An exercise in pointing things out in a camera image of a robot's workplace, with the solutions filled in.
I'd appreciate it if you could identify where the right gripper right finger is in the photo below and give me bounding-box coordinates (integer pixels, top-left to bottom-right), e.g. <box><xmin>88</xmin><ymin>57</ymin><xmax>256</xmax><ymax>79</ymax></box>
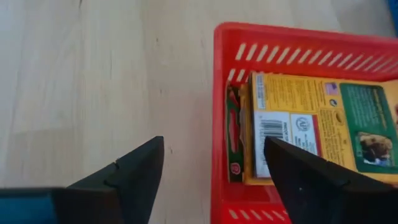
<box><xmin>263</xmin><ymin>136</ymin><xmax>398</xmax><ymax>224</ymax></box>

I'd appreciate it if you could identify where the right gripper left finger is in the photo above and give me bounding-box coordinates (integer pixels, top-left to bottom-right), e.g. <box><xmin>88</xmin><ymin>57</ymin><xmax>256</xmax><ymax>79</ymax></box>
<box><xmin>0</xmin><ymin>136</ymin><xmax>165</xmax><ymax>224</ymax></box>

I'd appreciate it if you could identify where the blue plastic basket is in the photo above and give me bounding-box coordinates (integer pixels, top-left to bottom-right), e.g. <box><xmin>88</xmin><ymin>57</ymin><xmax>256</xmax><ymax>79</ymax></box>
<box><xmin>386</xmin><ymin>0</ymin><xmax>398</xmax><ymax>35</ymax></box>

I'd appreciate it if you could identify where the red plastic basket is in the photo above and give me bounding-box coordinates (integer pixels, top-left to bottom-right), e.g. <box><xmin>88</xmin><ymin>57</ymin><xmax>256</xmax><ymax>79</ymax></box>
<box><xmin>210</xmin><ymin>21</ymin><xmax>398</xmax><ymax>224</ymax></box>

